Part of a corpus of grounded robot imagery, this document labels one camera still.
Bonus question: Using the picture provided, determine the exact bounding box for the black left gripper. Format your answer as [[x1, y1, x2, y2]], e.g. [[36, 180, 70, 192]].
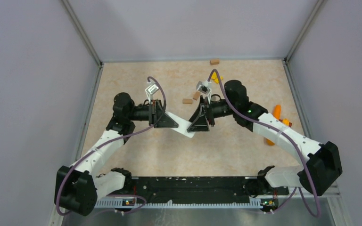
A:
[[127, 99, 178, 128]]

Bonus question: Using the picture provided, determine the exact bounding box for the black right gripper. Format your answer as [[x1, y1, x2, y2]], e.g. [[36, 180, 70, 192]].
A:
[[188, 96, 237, 132]]

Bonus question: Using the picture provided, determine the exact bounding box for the white remote control with buttons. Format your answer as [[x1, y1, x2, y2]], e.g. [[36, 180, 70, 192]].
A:
[[166, 111, 195, 138]]

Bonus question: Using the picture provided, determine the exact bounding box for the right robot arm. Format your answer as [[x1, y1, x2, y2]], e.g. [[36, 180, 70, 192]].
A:
[[187, 80, 343, 196]]

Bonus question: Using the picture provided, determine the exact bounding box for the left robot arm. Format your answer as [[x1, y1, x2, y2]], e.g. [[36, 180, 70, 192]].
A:
[[54, 92, 188, 216]]

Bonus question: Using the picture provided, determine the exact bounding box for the tan wooden block left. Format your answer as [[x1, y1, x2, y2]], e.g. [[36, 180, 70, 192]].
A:
[[182, 98, 194, 105]]

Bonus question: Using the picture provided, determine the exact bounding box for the tan wooden block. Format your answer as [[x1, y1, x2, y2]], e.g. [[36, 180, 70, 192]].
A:
[[209, 59, 220, 65], [192, 91, 200, 100], [182, 98, 194, 105]]

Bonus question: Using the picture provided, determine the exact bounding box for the tan wooden block right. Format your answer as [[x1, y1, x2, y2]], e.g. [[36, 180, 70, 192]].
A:
[[192, 91, 200, 100]]

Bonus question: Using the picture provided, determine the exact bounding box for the tan wooden block far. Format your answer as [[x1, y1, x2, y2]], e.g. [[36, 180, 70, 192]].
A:
[[209, 59, 220, 65]]

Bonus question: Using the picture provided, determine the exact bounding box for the orange toy carrot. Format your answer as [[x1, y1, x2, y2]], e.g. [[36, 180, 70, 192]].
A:
[[266, 105, 281, 146]]

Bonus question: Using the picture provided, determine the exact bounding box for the orange toy brick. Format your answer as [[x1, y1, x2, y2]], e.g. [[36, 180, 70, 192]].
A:
[[280, 118, 292, 127]]

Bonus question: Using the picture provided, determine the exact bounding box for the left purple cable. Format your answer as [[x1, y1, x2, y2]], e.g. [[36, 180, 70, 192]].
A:
[[55, 76, 167, 217]]

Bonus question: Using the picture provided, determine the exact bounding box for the purple cable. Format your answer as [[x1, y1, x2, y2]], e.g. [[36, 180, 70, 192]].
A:
[[207, 69, 323, 218], [55, 76, 167, 217]]

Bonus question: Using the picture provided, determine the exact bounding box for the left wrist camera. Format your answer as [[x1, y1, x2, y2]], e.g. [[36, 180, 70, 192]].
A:
[[145, 84, 159, 103]]

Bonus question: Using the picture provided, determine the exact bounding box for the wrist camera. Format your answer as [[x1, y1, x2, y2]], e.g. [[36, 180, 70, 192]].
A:
[[196, 81, 212, 103], [145, 84, 159, 103]]

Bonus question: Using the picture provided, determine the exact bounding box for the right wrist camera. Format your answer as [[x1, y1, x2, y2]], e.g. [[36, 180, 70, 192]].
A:
[[196, 81, 212, 103]]

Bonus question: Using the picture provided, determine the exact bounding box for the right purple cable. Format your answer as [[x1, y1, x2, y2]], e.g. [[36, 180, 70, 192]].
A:
[[207, 69, 323, 218]]

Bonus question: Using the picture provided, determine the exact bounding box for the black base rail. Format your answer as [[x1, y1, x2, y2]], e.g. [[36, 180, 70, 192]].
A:
[[112, 177, 289, 204]]

